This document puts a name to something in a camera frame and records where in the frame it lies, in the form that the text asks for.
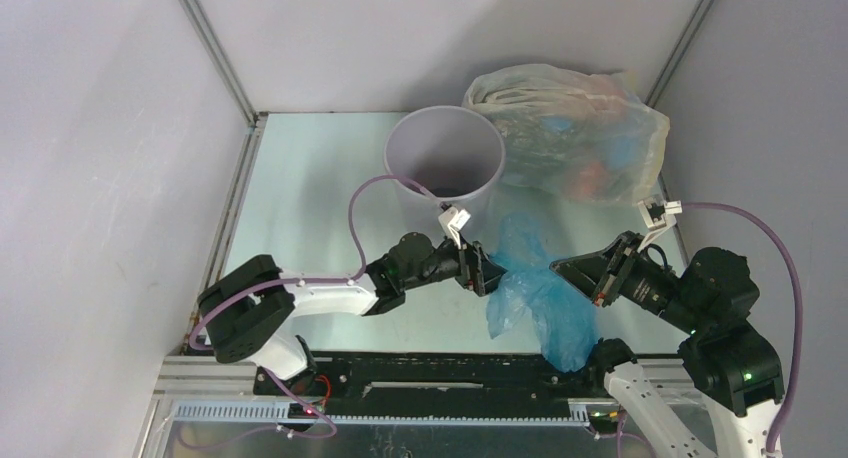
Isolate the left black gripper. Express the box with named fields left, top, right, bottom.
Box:
left=401, top=225, right=514, bottom=295

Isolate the blue plastic trash bag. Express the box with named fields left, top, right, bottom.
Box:
left=486, top=212, right=599, bottom=373

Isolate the grey plastic trash bin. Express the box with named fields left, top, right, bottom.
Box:
left=383, top=106, right=506, bottom=242

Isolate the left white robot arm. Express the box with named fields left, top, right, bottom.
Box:
left=196, top=232, right=507, bottom=395

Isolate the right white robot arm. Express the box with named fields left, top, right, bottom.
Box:
left=549, top=232, right=785, bottom=457

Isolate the clear full trash bag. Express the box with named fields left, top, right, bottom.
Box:
left=462, top=64, right=670, bottom=205

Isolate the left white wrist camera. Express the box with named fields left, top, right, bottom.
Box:
left=438, top=203, right=471, bottom=249

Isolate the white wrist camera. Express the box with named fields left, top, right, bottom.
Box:
left=438, top=203, right=471, bottom=249
left=637, top=195, right=683, bottom=252

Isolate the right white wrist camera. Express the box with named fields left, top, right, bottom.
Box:
left=637, top=195, right=683, bottom=252

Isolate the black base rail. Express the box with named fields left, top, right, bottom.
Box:
left=286, top=339, right=636, bottom=418

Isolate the grey toothed cable duct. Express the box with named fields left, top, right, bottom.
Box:
left=171, top=400, right=618, bottom=427

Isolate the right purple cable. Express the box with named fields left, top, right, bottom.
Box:
left=679, top=201, right=804, bottom=456

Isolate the right aluminium frame post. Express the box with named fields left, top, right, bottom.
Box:
left=645, top=0, right=717, bottom=107

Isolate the aluminium frame post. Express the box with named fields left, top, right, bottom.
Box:
left=645, top=0, right=717, bottom=107
left=178, top=0, right=258, bottom=127

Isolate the left aluminium frame post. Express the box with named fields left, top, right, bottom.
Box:
left=178, top=0, right=258, bottom=127

